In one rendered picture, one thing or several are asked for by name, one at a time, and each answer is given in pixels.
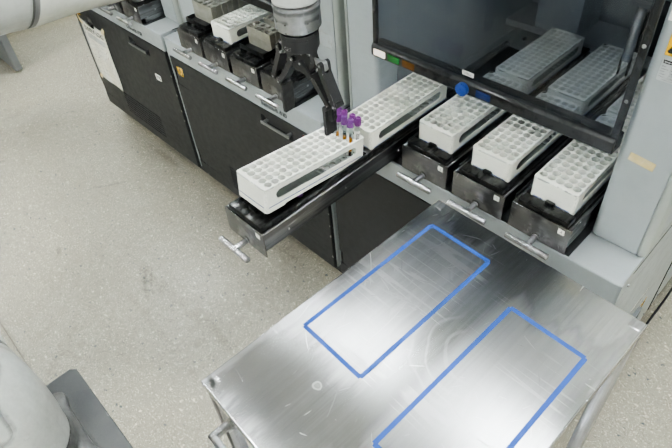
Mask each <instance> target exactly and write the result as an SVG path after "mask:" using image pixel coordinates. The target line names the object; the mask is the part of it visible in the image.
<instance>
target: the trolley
mask: <svg viewBox="0 0 672 448"><path fill-rule="evenodd" d="M646 328H647V324H645V323H644V322H642V321H640V320H639V319H637V318H635V317H634V316H632V315H630V314H629V313H627V312H625V311H624V310H622V309H620V308H619V307H617V306H615V305H614V304H612V303H610V302H609V301H607V300H605V299H604V298H602V297H600V296H599V295H597V294H595V293H594V292H592V291H590V290H589V289H587V288H585V287H584V286H582V285H580V284H579V283H577V282H575V281H574V280H572V279H570V278H569V277H567V276H565V275H564V274H562V273H560V272H559V271H557V270H555V269H554V268H552V267H550V266H549V265H547V264H545V263H544V262H542V261H540V260H539V259H537V258H535V257H534V256H532V255H530V254H529V253H527V252H525V251H524V250H522V249H520V248H519V247H517V246H515V245H514V244H512V243H510V242H509V241H507V240H505V239H504V238H502V237H500V236H499V235H497V234H495V233H494V232H492V231H490V230H489V229H487V228H485V227H484V226H482V225H480V224H479V223H477V222H475V221H474V220H472V219H470V218H469V217H467V216H465V215H464V214H462V213H460V212H459V211H457V210H455V209H454V208H452V207H450V206H449V205H447V204H445V203H444V202H442V201H440V200H438V201H436V202H435V203H434V204H432V205H431V206H430V207H428V208H427V209H426V210H424V211H423V212H422V213H420V214H419V215H418V216H417V217H415V218H414V219H413V220H411V221H410V222H409V223H407V224H406V225H405V226H403V227H402V228H401V229H400V230H398V231H397V232H396V233H394V234H393V235H392V236H390V237H389V238H388V239H386V240H385V241H384V242H382V243H381V244H380V245H379V246H377V247H376V248H375V249H373V250H372V251H371V252H369V253H368V254H367V255H365V256H364V257H363V258H362V259H360V260H359V261H358V262H356V263H355V264H354V265H352V266H351V267H350V268H348V269H347V270H346V271H344V272H343V273H342V274H341V275H339V276H338V277H337V278H335V279H334V280H333V281H331V282H330V283H329V284H327V285H326V286H325V287H324V288H322V289H321V290H320V291H318V292H317V293H316V294H314V295H313V296H312V297H310V298H309V299H308V300H306V301H305V302H304V303H303V304H301V305H300V306H299V307H297V308H296V309H295V310H293V311H292V312H291V313H289V314H288V315H287V316H286V317H284V318H283V319H282V320H280V321H279V322H278V323H276V324H275V325H274V326H272V327H271V328H270V329H268V330H267V331H266V332H265V333H263V334H262V335H261V336H259V337H258V338H257V339H255V340H254V341H253V342H251V343H250V344H249V345H248V346H246V347H245V348H244V349H242V350H241V351H240V352H238V353H237V354H236V355H234V356H233V357H232V358H230V359H229V360H228V361H227V362H225V363H224V364H223V365H221V366H220V367H219V368H217V369H216V370H215V371H213V372H212V373H211V374H210V375H208V376H207V377H206V378H204V379H203V380H202V381H201V383H202V385H203V387H204V389H205V390H206V391H207V392H208V394H209V396H210V399H211V401H212V403H213V405H214V408H215V410H216V412H217V415H218V417H219V419H220V421H221V424H220V425H219V426H218V427H217V428H216V429H215V430H214V431H212V432H211V433H210V434H209V435H208V438H209V439H210V441H211V442H212V443H213V445H214V446H215V447H216V448H227V447H226V446H225V445H224V443H223V442H222V441H221V439H220V437H221V436H222V435H224V434H225V433H226V435H227V437H228V440H229V442H230V444H231V446H232V448H249V446H248V444H247V441H248V442H249V443H250V445H251V446H252V447H253V448H553V447H554V445H555V444H556V443H557V441H558V440H559V439H560V438H561V436H562V435H563V434H564V433H565V431H566V430H567V429H568V428H569V426H570V425H571V424H572V423H573V421H574V420H575V419H576V417H577V416H578V415H579V414H580V412H581V411H582V410H583V409H584V407H585V406H586V407H585V409H584V411H583V413H582V415H581V417H580V419H579V422H578V424H577V426H576V428H575V430H574V432H573V434H572V436H571V438H570V440H569V442H568V444H567V447H566V448H582V446H583V444H584V443H585V441H586V439H587V437H588V435H589V433H590V431H591V429H592V427H593V425H594V423H595V421H596V420H597V418H598V416H599V414H600V412H601V410H602V408H603V406H604V404H605V402H606V400H607V399H608V397H609V395H610V393H611V391H612V389H613V387H614V385H615V383H616V381H617V379H618V377H619V376H620V374H621V372H622V370H623V368H624V366H625V364H626V362H627V360H628V358H629V356H630V355H631V353H632V351H633V349H634V347H635V345H636V343H637V341H638V339H639V338H640V337H641V336H642V334H643V333H644V332H645V330H646ZM246 440H247V441H246Z"/></svg>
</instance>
